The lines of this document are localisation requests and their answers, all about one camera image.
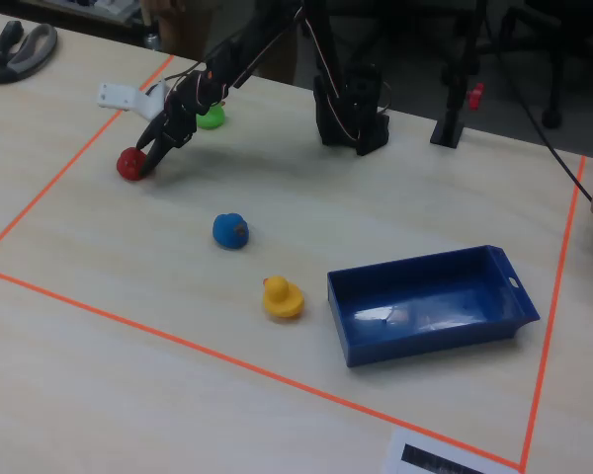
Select white paper with black bar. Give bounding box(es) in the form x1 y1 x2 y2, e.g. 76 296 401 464
382 428 523 474

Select black office chair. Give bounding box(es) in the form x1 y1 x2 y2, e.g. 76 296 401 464
483 0 593 130

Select grey black handle tool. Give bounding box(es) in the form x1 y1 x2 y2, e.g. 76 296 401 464
0 20 59 84

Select black camera stand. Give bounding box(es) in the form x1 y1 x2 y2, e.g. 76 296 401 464
429 0 488 148

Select blue plastic box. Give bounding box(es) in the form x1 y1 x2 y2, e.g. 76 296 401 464
326 244 542 369

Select long black cable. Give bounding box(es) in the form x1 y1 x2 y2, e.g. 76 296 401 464
483 29 593 203

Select red rubber duck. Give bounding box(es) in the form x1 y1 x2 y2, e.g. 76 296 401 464
116 146 149 182

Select orange tape border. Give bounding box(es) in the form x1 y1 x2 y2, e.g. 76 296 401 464
0 53 593 473

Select red white servo wires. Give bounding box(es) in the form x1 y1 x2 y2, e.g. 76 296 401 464
296 4 365 144

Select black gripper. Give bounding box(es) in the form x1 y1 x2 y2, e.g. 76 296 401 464
135 68 231 177

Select green rubber duck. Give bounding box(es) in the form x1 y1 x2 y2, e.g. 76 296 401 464
196 101 226 131

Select blue rubber duck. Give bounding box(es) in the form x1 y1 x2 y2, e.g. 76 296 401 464
212 212 251 251

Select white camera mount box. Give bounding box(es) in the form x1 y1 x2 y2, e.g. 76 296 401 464
96 78 170 119

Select yellow rubber duck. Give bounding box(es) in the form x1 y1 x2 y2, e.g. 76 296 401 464
262 275 306 320

